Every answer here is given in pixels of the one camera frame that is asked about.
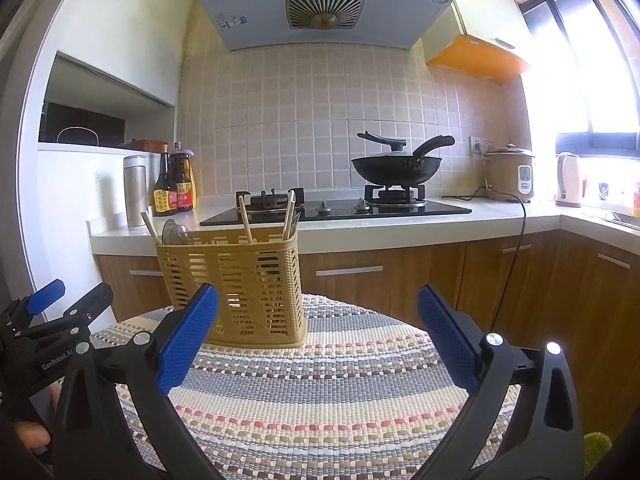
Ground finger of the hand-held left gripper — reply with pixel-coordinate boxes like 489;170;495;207
0;280;67;333
15;282;115;348

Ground striped woven table mat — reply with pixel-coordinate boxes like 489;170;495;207
87;294;531;480

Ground large dark sauce bottle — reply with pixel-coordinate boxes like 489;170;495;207
170;141;197;212

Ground white wire loop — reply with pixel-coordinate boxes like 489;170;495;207
56;126;98;145

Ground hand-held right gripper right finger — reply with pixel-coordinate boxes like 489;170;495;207
415;284;586;480

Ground range hood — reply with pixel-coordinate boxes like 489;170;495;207
191;0;458;52

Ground metal spoon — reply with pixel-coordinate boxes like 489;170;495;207
161;219;193;246

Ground white upper cabinet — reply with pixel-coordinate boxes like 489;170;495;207
55;0;196;108

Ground black wok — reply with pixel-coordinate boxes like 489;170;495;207
351;135;456;186

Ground slim soy sauce bottle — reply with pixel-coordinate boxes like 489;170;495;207
152;144;178;217

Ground white electric kettle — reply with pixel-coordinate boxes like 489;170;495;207
555;152;585;208

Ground black power cable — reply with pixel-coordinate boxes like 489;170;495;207
440;150;533;333

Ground glass lid with black handle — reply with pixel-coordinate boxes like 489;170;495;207
357;131;408;159

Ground black appliance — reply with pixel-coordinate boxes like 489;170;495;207
39;102;126;143

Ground brown wicker basket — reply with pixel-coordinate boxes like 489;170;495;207
122;138;168;152

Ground green object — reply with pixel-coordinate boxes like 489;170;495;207
582;432;612;476

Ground black glass gas stove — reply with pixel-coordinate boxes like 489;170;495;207
200;187;473;227

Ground upper cabinet with orange underside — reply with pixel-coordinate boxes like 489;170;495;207
425;0;532;83

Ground steel sink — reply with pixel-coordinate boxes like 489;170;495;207
582;210;640;232

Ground wooden chopstick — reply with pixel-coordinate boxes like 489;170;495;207
141;211;161;246
282;191;297;241
239;196;253;245

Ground dark framed window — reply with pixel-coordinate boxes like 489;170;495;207
517;0;640;153

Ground steel thermos flask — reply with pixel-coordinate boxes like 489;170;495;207
123;155;149;229

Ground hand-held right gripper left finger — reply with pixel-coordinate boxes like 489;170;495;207
52;282;221;480

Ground person's left hand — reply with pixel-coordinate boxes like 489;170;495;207
11;382;63;453

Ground beige rice cooker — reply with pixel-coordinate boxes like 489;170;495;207
484;144;536;203

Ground yellow plastic utensil basket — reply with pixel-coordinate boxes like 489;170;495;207
155;225;308;348

